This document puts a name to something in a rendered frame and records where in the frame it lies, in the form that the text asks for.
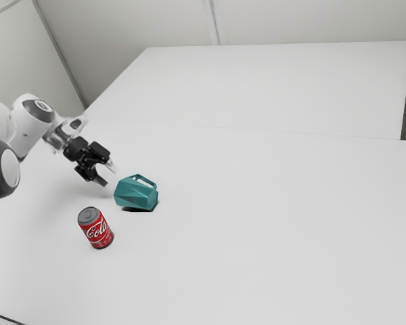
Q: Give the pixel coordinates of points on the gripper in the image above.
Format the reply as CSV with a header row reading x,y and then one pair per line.
x,y
83,152

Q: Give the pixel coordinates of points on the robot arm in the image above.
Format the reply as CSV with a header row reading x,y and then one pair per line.
x,y
27,120

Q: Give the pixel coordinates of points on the teal faceted mug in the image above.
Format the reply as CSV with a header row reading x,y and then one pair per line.
x,y
137,194

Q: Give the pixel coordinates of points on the red soda can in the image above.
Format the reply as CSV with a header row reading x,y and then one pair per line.
x,y
95,228

